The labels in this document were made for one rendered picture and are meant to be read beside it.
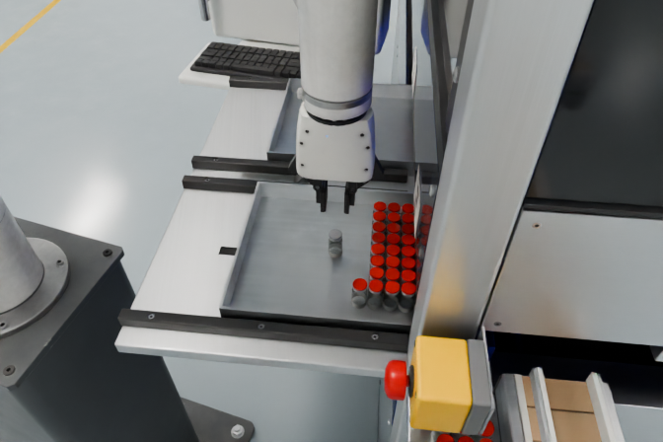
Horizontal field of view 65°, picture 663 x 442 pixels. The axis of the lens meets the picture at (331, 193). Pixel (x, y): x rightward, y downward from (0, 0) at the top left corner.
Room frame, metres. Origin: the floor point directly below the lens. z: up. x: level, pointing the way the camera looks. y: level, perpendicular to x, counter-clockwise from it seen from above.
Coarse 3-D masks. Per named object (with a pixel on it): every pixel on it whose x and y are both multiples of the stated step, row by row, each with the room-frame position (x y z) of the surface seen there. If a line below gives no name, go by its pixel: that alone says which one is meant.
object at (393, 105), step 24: (288, 96) 0.96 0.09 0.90; (384, 96) 0.98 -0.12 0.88; (408, 96) 0.97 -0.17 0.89; (288, 120) 0.89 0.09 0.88; (384, 120) 0.89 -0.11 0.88; (408, 120) 0.89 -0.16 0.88; (288, 144) 0.81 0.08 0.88; (384, 144) 0.81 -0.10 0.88; (408, 144) 0.81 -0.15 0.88; (408, 168) 0.72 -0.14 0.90
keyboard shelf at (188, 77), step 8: (248, 40) 1.40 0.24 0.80; (256, 40) 1.40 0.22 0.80; (272, 48) 1.36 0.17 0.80; (280, 48) 1.36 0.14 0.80; (288, 48) 1.36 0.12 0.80; (296, 48) 1.36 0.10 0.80; (184, 72) 1.22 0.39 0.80; (192, 72) 1.22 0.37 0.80; (200, 72) 1.22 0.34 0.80; (184, 80) 1.19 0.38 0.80; (192, 80) 1.19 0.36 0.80; (200, 80) 1.18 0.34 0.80; (208, 80) 1.18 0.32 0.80; (216, 80) 1.18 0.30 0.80; (224, 80) 1.18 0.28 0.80; (216, 88) 1.17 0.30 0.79; (224, 88) 1.16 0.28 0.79
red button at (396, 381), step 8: (392, 360) 0.28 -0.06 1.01; (400, 360) 0.28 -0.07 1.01; (392, 368) 0.27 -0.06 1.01; (400, 368) 0.27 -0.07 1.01; (392, 376) 0.26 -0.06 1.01; (400, 376) 0.26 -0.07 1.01; (408, 376) 0.27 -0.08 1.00; (384, 384) 0.26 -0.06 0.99; (392, 384) 0.25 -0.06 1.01; (400, 384) 0.25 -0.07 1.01; (408, 384) 0.26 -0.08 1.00; (392, 392) 0.25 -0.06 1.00; (400, 392) 0.25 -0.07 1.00; (400, 400) 0.25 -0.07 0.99
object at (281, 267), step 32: (256, 192) 0.64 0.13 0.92; (288, 192) 0.66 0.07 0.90; (384, 192) 0.64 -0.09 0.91; (256, 224) 0.60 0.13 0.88; (288, 224) 0.60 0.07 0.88; (320, 224) 0.60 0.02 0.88; (352, 224) 0.60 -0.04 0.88; (256, 256) 0.53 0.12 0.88; (288, 256) 0.53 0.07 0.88; (320, 256) 0.53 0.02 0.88; (352, 256) 0.53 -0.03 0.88; (256, 288) 0.47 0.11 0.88; (288, 288) 0.47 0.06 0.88; (320, 288) 0.47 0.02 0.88; (256, 320) 0.40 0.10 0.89; (288, 320) 0.40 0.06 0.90; (320, 320) 0.39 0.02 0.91; (352, 320) 0.39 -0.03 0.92; (384, 320) 0.41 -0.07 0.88
